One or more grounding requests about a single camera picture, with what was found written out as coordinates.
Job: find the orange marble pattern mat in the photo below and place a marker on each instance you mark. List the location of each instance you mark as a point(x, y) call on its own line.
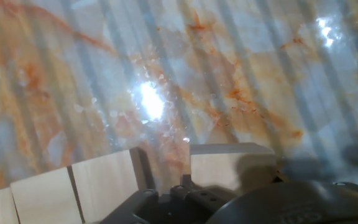
point(197, 77)

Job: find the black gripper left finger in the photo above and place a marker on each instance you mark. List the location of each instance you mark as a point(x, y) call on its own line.
point(166, 207)

